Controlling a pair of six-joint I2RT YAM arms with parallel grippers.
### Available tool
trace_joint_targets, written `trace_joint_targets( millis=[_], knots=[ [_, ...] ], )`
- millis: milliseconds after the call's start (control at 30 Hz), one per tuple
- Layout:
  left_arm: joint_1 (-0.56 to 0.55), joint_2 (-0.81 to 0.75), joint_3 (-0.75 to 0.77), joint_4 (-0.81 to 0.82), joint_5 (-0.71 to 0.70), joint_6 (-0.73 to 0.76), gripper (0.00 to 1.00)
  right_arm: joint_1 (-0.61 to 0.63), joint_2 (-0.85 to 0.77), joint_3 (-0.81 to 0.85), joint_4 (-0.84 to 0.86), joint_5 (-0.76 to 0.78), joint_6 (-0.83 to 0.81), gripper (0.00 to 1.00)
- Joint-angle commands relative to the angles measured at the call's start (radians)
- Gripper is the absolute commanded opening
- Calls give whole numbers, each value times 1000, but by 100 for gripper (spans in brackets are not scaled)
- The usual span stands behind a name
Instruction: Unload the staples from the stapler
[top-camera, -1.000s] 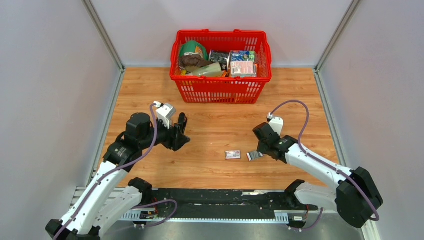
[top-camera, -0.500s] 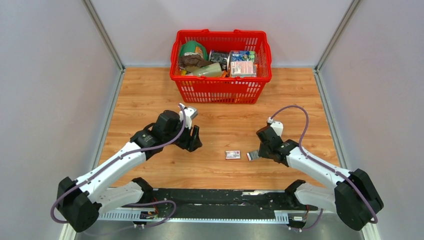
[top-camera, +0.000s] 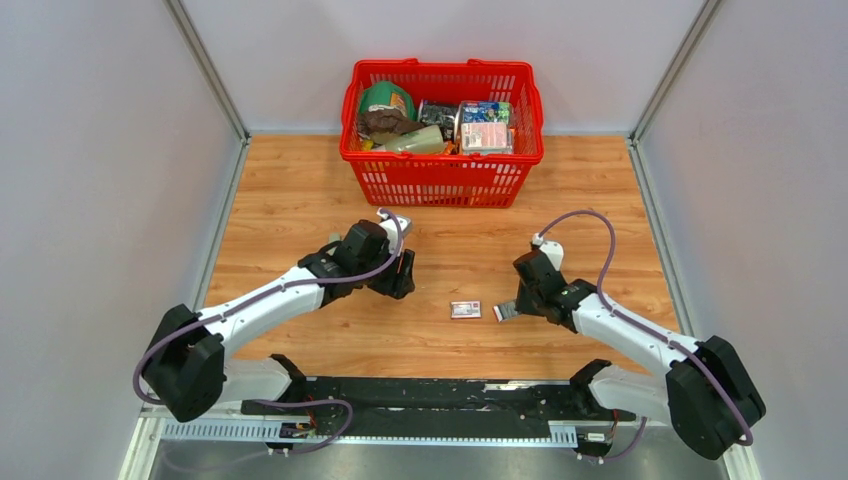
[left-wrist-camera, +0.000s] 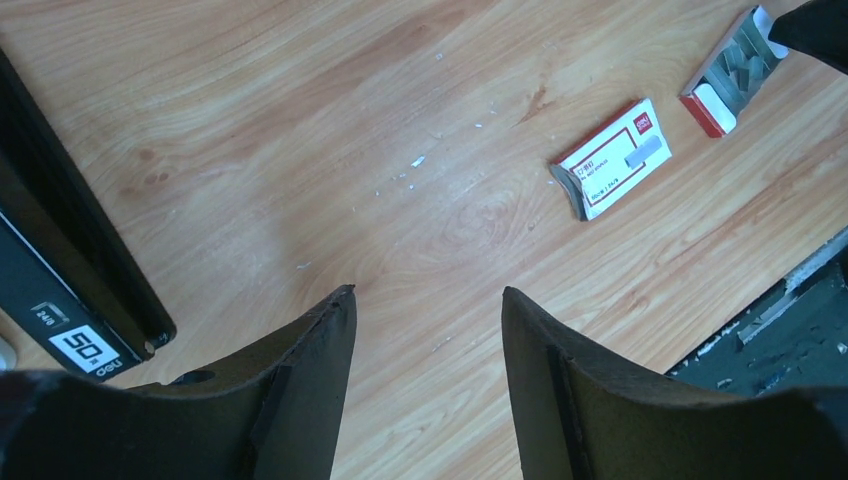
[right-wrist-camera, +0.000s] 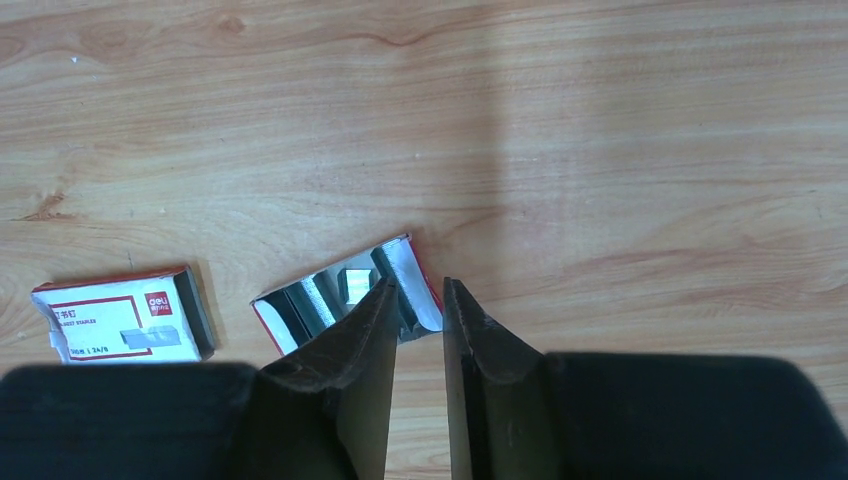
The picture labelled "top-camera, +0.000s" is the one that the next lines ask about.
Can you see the red white staple box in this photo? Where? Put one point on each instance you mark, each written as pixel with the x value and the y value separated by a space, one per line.
pixel 465 310

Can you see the dark patterned packet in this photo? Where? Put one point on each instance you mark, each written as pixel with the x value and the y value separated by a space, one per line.
pixel 441 114

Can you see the green snack bag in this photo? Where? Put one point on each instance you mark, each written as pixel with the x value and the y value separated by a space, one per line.
pixel 387 95

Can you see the red plastic shopping basket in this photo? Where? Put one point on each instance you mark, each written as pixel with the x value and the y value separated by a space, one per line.
pixel 486 91

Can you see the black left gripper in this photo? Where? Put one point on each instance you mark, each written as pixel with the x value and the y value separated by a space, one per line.
pixel 398 285

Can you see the pink white packet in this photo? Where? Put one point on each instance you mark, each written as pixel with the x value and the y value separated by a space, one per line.
pixel 486 138

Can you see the staple box tray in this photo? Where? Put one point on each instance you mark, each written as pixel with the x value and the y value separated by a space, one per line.
pixel 506 311

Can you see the pale green bottle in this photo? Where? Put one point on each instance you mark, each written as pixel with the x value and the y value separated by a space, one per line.
pixel 425 141

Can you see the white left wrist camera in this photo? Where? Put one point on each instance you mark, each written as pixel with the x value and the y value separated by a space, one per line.
pixel 396 227

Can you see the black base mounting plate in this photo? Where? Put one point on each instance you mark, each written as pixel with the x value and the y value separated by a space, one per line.
pixel 448 411

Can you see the brown crumpled bag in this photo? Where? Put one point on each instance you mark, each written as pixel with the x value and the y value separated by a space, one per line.
pixel 385 121

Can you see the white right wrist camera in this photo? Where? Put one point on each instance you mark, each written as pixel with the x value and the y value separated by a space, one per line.
pixel 553 250

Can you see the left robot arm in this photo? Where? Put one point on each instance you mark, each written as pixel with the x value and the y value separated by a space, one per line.
pixel 189 366

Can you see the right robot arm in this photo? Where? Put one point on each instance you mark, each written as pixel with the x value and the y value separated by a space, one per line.
pixel 699 388

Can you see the aluminium frame rail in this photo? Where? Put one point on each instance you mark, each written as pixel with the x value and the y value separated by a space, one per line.
pixel 227 423

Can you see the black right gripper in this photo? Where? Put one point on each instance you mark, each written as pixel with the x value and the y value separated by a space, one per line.
pixel 522 306

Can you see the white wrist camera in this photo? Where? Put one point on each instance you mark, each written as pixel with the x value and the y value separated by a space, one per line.
pixel 396 227
pixel 553 250

